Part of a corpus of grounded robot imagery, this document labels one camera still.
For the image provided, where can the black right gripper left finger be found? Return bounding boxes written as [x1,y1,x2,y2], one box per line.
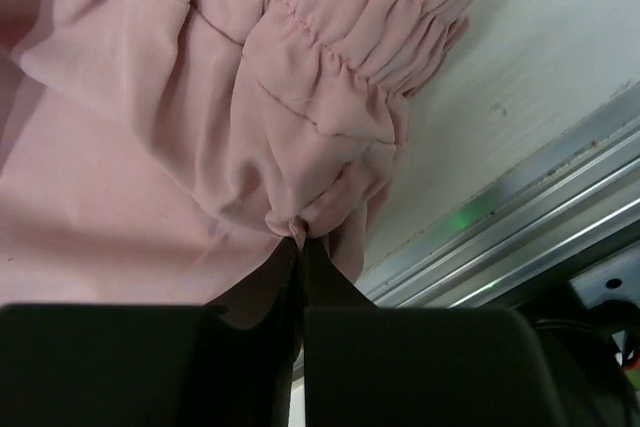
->
[1,239,300,426]

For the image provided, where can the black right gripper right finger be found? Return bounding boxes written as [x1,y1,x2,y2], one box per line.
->
[302,240,565,426]

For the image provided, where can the pink trousers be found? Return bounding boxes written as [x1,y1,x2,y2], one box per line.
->
[1,0,473,304]

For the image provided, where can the aluminium table frame rail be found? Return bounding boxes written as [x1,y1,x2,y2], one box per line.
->
[358,86,639,307]

